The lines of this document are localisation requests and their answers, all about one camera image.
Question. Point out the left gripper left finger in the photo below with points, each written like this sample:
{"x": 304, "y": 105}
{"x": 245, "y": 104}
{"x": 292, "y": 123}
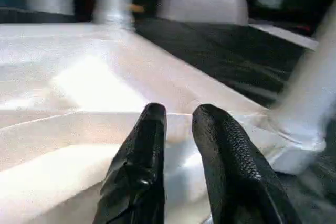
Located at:
{"x": 139, "y": 177}

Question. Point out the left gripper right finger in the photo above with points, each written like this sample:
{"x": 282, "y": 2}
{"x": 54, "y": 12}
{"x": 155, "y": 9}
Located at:
{"x": 236, "y": 177}

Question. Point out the white plastic table top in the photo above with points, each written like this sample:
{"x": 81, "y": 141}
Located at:
{"x": 79, "y": 77}

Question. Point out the black work mat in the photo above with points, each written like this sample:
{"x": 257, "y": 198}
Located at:
{"x": 236, "y": 56}

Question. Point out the flat white board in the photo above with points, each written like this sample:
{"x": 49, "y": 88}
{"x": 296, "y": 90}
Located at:
{"x": 283, "y": 35}

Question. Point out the small brown block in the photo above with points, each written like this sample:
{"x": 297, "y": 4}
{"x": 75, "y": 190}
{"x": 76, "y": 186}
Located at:
{"x": 136, "y": 8}

